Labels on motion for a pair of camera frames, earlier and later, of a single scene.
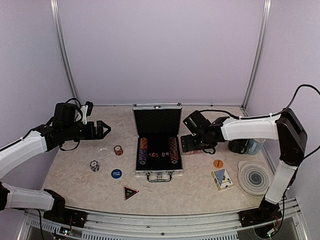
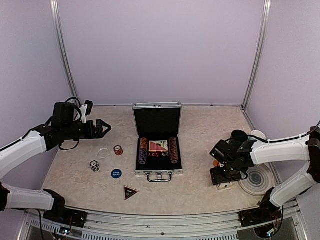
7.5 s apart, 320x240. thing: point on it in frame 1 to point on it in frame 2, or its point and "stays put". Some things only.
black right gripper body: x=207 y=145 to x=236 y=172
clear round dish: x=103 y=153 stays put
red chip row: x=144 y=143 stays put
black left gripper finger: x=100 y=124 stays put
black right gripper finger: x=189 y=139 to x=218 y=171
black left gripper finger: x=102 y=135 stays put
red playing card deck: x=193 y=152 to x=158 y=146
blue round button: x=116 y=173 stays put
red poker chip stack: x=118 y=150 stays put
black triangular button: x=128 y=192 stays put
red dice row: x=156 y=154 stays put
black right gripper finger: x=189 y=145 to x=219 y=176
